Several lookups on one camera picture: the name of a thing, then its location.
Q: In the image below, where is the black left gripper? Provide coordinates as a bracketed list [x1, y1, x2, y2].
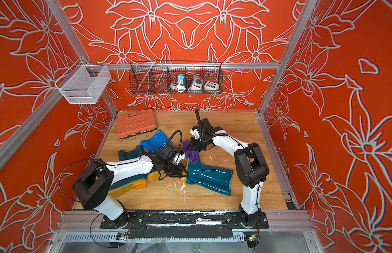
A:
[163, 161, 190, 178]

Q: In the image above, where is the purple cloth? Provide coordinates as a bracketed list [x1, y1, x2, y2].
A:
[182, 140, 200, 164]

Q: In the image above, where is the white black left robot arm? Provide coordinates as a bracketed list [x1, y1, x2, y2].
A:
[72, 143, 189, 223]

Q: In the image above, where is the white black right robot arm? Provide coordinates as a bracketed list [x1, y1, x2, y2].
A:
[190, 118, 269, 215]

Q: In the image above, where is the blue rubber boot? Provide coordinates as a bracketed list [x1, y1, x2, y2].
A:
[140, 130, 168, 180]

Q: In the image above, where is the dark teal rubber boot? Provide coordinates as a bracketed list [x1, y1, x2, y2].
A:
[107, 145, 148, 199]

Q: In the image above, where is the white dotted box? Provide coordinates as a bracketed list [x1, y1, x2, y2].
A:
[204, 81, 219, 92]

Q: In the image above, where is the white grey round device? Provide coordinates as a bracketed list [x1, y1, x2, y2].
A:
[188, 75, 203, 91]

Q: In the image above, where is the orange plastic tool case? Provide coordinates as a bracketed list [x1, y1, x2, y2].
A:
[116, 109, 158, 139]

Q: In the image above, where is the blue white small box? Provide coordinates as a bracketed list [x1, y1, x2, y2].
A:
[177, 75, 185, 88]

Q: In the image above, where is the black wire wall basket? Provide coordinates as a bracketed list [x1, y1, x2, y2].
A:
[129, 60, 224, 95]

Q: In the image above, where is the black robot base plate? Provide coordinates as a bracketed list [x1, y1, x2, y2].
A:
[100, 209, 269, 230]

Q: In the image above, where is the white wire mesh basket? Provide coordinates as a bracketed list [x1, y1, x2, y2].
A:
[55, 65, 111, 104]

